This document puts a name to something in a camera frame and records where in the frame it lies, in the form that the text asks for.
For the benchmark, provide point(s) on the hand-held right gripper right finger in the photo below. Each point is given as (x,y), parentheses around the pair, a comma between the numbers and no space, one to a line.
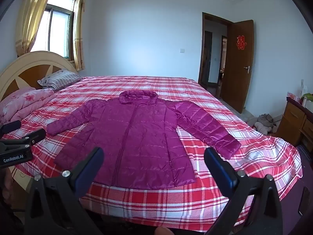
(220,173)

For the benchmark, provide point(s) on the brown wooden door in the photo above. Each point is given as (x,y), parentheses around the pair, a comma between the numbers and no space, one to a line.
(234,83)

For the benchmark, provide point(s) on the wooden dresser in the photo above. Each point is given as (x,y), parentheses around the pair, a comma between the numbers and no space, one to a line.
(291,120)

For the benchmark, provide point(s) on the bed with red plaid sheet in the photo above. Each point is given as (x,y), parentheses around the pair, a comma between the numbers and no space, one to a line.
(159,208)

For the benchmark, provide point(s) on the narrow yellow curtain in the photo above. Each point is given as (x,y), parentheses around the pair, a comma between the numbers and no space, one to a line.
(79,29)

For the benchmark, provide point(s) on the wide yellow curtain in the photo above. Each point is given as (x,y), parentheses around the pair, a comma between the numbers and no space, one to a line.
(31,17)

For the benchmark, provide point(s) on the red paper door decoration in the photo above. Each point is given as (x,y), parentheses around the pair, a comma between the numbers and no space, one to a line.
(241,42)

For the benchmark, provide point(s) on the striped pillow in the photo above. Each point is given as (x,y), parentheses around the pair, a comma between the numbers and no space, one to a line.
(60,79)

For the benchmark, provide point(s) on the brown door frame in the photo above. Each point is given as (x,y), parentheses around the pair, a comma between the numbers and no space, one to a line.
(201,53)

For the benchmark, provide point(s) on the purple puffer jacket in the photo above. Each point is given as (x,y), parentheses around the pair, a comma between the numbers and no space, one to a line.
(137,139)

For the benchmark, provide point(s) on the person's right hand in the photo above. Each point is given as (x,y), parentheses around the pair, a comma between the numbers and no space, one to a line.
(163,231)

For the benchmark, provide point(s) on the pink floral quilt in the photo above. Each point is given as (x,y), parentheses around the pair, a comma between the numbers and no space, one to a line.
(24,102)

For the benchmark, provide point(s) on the pile of grey clothes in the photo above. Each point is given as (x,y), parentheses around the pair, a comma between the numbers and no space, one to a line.
(265,123)

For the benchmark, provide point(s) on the window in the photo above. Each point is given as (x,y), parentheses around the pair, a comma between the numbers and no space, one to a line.
(58,29)

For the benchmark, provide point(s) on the pink box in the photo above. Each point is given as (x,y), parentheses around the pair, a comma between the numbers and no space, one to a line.
(291,96)

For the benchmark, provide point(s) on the cream and wood headboard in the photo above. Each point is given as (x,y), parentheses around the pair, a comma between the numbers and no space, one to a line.
(24,63)

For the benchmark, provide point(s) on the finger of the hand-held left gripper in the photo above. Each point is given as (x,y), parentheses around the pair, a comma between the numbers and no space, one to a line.
(34,135)
(11,126)

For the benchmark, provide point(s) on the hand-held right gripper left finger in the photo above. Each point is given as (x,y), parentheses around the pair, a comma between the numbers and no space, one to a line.
(91,167)

